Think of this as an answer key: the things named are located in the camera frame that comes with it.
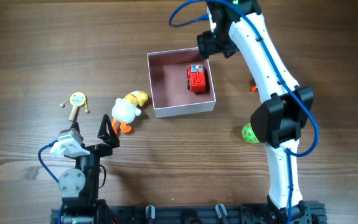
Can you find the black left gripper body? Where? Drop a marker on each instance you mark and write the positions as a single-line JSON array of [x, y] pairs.
[[94, 149]]

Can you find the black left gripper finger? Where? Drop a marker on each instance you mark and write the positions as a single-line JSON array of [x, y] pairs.
[[107, 134], [75, 126]]

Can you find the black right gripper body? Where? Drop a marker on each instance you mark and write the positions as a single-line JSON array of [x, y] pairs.
[[210, 43]]

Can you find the red toy fire truck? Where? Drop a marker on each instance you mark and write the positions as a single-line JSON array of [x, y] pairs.
[[196, 80]]

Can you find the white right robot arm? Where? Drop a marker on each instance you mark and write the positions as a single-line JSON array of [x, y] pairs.
[[283, 122]]

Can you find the yellow wooden rattle drum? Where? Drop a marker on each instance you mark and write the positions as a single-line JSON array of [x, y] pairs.
[[77, 100]]

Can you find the white plush duck yellow hat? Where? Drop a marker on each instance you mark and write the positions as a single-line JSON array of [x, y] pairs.
[[126, 109]]

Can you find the pink cardboard box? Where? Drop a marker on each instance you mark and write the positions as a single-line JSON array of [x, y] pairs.
[[168, 82]]

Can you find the green numbered ball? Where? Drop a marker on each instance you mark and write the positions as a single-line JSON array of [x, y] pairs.
[[248, 135]]

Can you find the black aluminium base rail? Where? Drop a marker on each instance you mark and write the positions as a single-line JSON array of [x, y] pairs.
[[245, 213]]

